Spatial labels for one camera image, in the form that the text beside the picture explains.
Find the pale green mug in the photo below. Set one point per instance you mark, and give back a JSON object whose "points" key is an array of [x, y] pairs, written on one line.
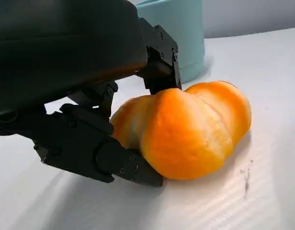
{"points": [[185, 36]]}

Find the large orange white bread roll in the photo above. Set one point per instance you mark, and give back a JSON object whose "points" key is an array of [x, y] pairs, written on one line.
{"points": [[185, 134]]}

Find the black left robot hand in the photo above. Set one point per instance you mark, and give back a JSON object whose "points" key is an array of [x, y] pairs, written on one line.
{"points": [[66, 43]]}

